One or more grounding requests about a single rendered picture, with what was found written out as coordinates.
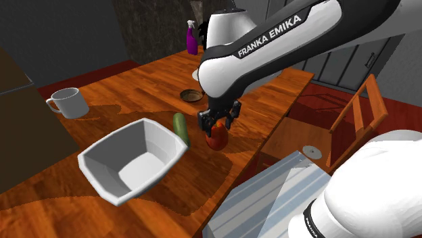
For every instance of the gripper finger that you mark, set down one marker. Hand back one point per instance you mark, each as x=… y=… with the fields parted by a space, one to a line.
x=232 y=115
x=205 y=122

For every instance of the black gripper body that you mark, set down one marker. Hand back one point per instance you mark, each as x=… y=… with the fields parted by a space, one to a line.
x=220 y=106

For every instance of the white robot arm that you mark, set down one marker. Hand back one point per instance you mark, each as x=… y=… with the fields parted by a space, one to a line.
x=263 y=49

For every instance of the red apple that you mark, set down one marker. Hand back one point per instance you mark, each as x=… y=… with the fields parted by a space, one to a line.
x=217 y=140

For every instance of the green cucumber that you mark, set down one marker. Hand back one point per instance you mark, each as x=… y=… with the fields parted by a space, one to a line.
x=180 y=128

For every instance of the small brown bowl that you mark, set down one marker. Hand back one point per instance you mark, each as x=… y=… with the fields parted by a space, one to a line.
x=191 y=96

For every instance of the white plate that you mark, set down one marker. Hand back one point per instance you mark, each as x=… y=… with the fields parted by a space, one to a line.
x=195 y=75

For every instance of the wooden chair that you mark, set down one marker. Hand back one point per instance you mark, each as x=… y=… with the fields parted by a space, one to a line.
x=296 y=138

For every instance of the purple spray bottle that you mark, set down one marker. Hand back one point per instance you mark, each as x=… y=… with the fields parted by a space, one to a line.
x=192 y=41

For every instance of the wooden table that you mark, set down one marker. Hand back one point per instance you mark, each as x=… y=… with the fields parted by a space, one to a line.
x=132 y=82

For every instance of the small white disc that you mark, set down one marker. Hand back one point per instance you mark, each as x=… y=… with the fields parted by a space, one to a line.
x=312 y=152

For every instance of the striped robot stand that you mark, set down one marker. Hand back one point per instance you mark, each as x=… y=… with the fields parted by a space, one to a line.
x=250 y=204

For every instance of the white square bowl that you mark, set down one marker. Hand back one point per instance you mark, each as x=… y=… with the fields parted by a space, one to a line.
x=108 y=164

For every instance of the grey panelled door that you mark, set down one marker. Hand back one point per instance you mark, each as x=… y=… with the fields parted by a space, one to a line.
x=346 y=66

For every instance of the white mug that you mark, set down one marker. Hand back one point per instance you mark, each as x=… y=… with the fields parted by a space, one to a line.
x=71 y=103

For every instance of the dark brown cabinet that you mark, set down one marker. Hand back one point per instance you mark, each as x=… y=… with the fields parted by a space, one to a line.
x=26 y=131

